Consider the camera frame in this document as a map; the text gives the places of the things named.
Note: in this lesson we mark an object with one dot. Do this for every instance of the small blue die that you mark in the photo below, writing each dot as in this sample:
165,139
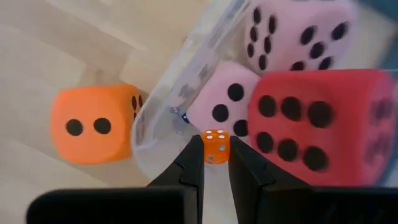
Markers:
185,118

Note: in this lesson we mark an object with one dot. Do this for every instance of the clear plastic bin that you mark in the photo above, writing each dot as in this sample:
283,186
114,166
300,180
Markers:
161,124

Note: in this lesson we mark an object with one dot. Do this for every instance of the large orange foam die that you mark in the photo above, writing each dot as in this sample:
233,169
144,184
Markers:
93,143

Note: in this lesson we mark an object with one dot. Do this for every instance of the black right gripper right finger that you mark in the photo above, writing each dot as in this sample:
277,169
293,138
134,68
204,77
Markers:
255,177

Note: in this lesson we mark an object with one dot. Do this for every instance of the small orange die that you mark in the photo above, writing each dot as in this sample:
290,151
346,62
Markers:
215,147

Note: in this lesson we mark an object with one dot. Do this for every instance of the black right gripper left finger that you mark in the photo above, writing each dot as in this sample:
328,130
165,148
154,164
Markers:
189,168

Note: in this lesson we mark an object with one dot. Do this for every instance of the large red foam die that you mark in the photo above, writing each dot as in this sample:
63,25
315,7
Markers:
342,140

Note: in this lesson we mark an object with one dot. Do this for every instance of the large pink foam die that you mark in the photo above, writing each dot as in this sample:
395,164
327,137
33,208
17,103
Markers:
289,18
211,93

